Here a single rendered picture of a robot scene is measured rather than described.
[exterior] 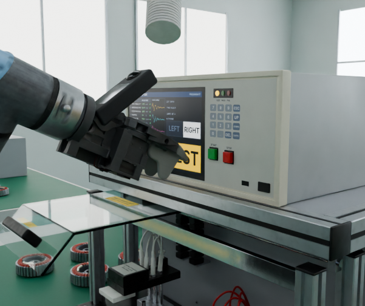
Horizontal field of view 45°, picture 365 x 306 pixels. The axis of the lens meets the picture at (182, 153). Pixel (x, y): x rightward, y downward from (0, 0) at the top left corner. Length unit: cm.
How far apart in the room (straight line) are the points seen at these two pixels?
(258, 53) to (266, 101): 725
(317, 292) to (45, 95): 43
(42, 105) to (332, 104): 46
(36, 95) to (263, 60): 753
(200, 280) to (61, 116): 61
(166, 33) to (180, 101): 122
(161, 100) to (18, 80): 39
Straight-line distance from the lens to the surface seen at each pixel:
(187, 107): 81
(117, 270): 96
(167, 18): 198
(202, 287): 106
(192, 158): 81
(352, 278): 71
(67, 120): 57
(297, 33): 857
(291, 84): 68
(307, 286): 63
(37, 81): 56
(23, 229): 79
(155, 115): 90
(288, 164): 69
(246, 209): 69
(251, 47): 781
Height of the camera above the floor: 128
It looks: 7 degrees down
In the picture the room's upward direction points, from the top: straight up
